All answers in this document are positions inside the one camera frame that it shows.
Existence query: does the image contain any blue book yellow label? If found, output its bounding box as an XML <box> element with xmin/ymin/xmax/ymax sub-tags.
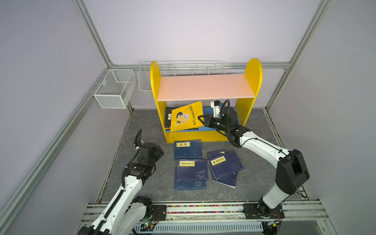
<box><xmin>174</xmin><ymin>140</ymin><xmax>202</xmax><ymax>160</ymax></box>

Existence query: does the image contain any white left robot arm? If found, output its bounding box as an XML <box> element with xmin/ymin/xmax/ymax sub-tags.
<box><xmin>77</xmin><ymin>143</ymin><xmax>164</xmax><ymax>235</ymax></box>

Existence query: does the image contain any white wire rack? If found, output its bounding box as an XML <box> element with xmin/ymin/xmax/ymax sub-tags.
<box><xmin>138</xmin><ymin>60</ymin><xmax>226</xmax><ymax>93</ymax></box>

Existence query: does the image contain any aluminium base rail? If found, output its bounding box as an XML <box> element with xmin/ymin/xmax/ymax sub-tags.
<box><xmin>78</xmin><ymin>201</ymin><xmax>337</xmax><ymax>235</ymax></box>

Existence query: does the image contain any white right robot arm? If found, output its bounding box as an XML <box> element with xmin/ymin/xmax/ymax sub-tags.
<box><xmin>189</xmin><ymin>109</ymin><xmax>309</xmax><ymax>201</ymax></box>

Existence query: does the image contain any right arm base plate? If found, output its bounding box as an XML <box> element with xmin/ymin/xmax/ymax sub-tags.
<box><xmin>242</xmin><ymin>203</ymin><xmax>285</xmax><ymax>219</ymax></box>

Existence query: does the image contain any blue book stack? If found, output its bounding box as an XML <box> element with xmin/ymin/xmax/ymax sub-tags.
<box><xmin>176</xmin><ymin>159</ymin><xmax>209</xmax><ymax>182</ymax></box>
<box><xmin>174</xmin><ymin>168</ymin><xmax>207</xmax><ymax>191</ymax></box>

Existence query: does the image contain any yellow cartoon book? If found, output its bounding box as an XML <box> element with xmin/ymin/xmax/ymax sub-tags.
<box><xmin>170</xmin><ymin>101</ymin><xmax>204</xmax><ymax>132</ymax></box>

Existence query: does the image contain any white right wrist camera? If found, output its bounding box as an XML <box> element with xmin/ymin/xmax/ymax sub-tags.
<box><xmin>210</xmin><ymin>100</ymin><xmax>223</xmax><ymax>118</ymax></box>

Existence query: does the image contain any blue book bottom stack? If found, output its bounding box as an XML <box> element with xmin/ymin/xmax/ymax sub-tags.
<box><xmin>174</xmin><ymin>168</ymin><xmax>207</xmax><ymax>191</ymax></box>

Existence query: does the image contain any white mesh basket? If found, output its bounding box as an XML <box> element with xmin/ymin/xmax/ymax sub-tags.
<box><xmin>94</xmin><ymin>69</ymin><xmax>137</xmax><ymax>109</ymax></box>

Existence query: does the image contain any blue book lowest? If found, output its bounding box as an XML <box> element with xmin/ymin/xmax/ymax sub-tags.
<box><xmin>206</xmin><ymin>149</ymin><xmax>238</xmax><ymax>188</ymax></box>

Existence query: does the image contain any aluminium frame rail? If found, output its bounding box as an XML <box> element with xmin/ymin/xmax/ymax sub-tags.
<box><xmin>1</xmin><ymin>1</ymin><xmax>131</xmax><ymax>234</ymax></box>

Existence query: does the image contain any yellow bookshelf with coloured shelves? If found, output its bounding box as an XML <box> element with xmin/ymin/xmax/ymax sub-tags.
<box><xmin>150</xmin><ymin>58</ymin><xmax>263</xmax><ymax>144</ymax></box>

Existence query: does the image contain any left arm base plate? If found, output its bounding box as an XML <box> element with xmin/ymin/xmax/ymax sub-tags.
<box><xmin>141</xmin><ymin>204</ymin><xmax>167</xmax><ymax>221</ymax></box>

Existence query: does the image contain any black wolf book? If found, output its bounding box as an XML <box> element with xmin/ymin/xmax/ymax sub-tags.
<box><xmin>164</xmin><ymin>107</ymin><xmax>176</xmax><ymax>130</ymax></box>

